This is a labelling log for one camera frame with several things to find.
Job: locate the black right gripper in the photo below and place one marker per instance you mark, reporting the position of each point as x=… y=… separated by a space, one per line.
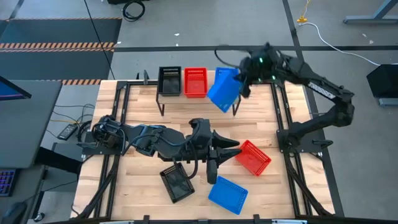
x=261 y=67

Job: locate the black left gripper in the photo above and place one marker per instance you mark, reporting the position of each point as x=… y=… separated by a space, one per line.
x=202 y=137

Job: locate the red plastic basket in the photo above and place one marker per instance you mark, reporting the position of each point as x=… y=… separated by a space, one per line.
x=196 y=87
x=253 y=158

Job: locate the black plastic basket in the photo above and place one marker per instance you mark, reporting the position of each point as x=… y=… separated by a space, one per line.
x=177 y=186
x=169 y=85

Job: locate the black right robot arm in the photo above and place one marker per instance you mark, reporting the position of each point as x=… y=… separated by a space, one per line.
x=323 y=85

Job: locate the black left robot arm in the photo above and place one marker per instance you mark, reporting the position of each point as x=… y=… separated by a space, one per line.
x=161 y=140

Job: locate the yellow power plug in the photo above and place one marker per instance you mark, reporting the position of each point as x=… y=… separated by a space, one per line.
x=301 y=20

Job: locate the black box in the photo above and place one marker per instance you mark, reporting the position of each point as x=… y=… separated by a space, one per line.
x=384 y=81

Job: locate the grey metal stand foot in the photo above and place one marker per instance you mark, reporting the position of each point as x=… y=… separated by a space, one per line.
x=388 y=102

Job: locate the black power adapter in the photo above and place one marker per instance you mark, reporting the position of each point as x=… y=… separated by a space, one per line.
x=66 y=131

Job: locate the black hazard striped floor mat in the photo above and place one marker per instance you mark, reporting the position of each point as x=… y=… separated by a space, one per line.
x=62 y=31

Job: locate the black caster wheel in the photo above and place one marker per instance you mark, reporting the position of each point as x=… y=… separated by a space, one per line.
x=38 y=217

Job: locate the dark grey low desk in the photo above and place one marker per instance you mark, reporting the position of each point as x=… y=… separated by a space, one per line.
x=26 y=186

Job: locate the black computer mouse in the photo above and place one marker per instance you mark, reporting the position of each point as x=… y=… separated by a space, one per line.
x=14 y=214

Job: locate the backlit computer keyboard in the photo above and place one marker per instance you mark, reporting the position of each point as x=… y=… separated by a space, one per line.
x=6 y=183

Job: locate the black computer monitor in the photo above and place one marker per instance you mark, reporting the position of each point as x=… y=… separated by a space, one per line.
x=9 y=90

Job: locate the black frame clamp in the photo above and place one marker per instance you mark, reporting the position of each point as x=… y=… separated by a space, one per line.
x=146 y=219
x=145 y=77
x=256 y=219

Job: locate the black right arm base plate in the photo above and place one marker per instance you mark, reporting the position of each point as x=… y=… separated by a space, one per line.
x=311 y=146

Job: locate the silver metal bracket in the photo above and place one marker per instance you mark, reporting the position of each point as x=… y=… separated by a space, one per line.
x=116 y=222
x=289 y=221

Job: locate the black aluminium table frame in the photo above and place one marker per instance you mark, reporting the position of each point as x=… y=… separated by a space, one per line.
x=136 y=83

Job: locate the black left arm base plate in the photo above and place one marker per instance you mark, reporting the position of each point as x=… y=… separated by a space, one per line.
x=93 y=149

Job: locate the grey metal table leg frame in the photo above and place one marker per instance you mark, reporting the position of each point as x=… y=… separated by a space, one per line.
x=370 y=20

